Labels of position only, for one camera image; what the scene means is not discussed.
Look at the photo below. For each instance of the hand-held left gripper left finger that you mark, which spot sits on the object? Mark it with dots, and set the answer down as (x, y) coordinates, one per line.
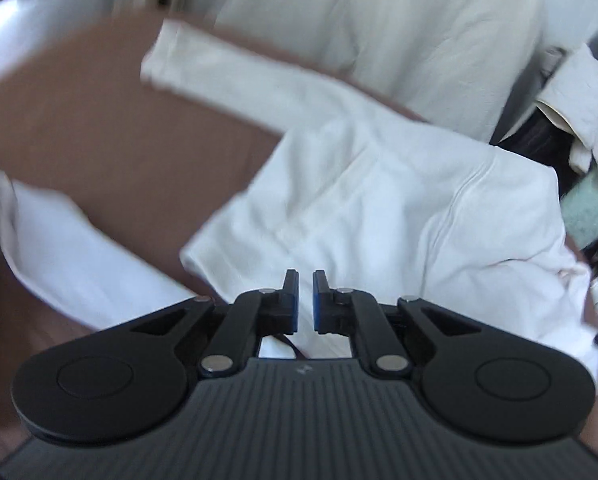
(293, 305)

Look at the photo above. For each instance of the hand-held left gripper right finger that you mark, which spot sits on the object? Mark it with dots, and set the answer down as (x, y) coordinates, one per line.
(318, 305)

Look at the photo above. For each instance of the white long-sleeve shirt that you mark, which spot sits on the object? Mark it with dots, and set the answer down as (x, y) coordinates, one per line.
(379, 200)

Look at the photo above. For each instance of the mint green garment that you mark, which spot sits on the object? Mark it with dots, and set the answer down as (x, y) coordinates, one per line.
(586, 210)

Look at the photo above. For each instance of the black object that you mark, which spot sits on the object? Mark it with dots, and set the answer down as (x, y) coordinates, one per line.
(534, 140)

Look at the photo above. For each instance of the cream crumpled garment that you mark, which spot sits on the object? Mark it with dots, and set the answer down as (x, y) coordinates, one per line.
(579, 95)

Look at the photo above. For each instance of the white cloth cover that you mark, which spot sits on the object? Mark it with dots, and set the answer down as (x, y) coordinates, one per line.
(379, 20)

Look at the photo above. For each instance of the translucent plastic sheet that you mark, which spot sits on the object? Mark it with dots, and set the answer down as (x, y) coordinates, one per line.
(14, 40)

